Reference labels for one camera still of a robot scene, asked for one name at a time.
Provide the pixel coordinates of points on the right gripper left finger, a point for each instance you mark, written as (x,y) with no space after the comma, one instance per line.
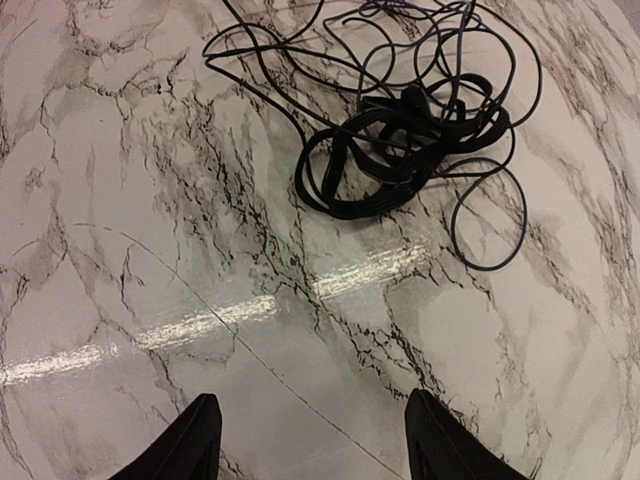
(189,448)

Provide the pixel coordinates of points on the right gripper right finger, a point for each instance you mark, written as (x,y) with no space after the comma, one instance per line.
(441,448)

